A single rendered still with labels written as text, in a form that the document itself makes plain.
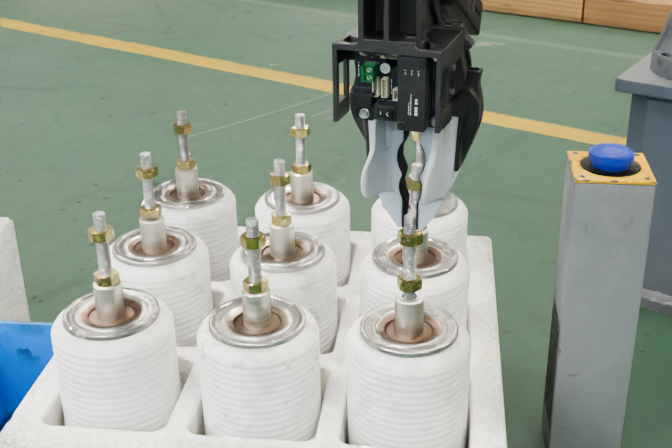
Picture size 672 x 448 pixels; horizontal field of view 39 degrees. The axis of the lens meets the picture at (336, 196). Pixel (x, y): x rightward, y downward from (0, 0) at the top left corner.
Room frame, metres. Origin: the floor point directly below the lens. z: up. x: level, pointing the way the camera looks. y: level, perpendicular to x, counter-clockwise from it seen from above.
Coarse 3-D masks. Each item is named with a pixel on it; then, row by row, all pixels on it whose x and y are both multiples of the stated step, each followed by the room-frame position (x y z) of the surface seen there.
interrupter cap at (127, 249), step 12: (168, 228) 0.80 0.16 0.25; (180, 228) 0.79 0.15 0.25; (120, 240) 0.77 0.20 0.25; (132, 240) 0.77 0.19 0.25; (168, 240) 0.78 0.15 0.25; (180, 240) 0.77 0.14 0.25; (192, 240) 0.77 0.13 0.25; (120, 252) 0.75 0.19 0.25; (132, 252) 0.75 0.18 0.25; (144, 252) 0.75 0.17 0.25; (168, 252) 0.75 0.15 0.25; (180, 252) 0.75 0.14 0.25; (192, 252) 0.75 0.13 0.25; (132, 264) 0.73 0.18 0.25; (144, 264) 0.73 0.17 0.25; (156, 264) 0.73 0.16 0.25
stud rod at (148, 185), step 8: (144, 152) 0.76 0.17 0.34; (144, 160) 0.76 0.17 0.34; (144, 168) 0.76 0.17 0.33; (144, 184) 0.76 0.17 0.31; (152, 184) 0.76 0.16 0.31; (144, 192) 0.76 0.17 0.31; (152, 192) 0.76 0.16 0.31; (144, 200) 0.76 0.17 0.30; (152, 200) 0.76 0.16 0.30; (152, 208) 0.76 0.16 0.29
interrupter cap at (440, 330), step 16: (384, 304) 0.65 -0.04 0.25; (368, 320) 0.63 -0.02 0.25; (384, 320) 0.63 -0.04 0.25; (432, 320) 0.63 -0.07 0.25; (448, 320) 0.63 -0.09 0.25; (368, 336) 0.60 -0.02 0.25; (384, 336) 0.60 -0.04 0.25; (400, 336) 0.61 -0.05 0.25; (432, 336) 0.60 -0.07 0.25; (448, 336) 0.60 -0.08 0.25; (384, 352) 0.58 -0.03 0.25; (400, 352) 0.58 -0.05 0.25; (416, 352) 0.58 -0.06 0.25; (432, 352) 0.58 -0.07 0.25
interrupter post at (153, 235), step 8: (160, 216) 0.76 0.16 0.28; (144, 224) 0.75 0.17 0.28; (152, 224) 0.75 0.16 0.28; (160, 224) 0.76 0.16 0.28; (144, 232) 0.75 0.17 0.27; (152, 232) 0.75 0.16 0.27; (160, 232) 0.76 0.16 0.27; (144, 240) 0.75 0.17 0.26; (152, 240) 0.75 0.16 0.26; (160, 240) 0.75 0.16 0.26; (144, 248) 0.75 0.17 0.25; (152, 248) 0.75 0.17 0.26; (160, 248) 0.75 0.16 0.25
